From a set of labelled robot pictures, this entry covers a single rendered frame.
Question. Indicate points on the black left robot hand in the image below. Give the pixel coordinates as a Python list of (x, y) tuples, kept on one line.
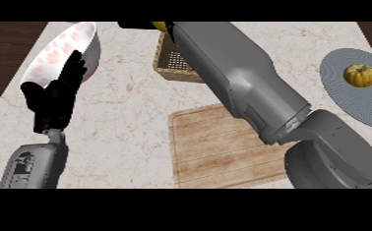
[(53, 100)]

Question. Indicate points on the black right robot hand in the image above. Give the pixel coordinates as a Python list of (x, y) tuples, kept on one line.
[(137, 25)]

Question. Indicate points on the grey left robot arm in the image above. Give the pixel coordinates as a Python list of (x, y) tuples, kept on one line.
[(34, 166)]

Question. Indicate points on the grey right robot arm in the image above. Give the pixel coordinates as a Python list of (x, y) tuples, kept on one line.
[(270, 110)]

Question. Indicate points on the brown wicker basket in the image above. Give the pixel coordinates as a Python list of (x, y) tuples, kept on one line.
[(174, 65)]

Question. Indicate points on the wooden cutting board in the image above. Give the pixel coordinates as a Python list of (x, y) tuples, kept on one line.
[(220, 151)]

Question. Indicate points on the white bowl with pink spots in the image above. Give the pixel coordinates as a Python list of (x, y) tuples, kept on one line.
[(67, 53)]

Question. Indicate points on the grey round placemat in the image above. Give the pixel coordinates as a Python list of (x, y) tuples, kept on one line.
[(344, 84)]

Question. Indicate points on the small yellow pumpkin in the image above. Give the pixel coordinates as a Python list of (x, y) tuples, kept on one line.
[(357, 75)]

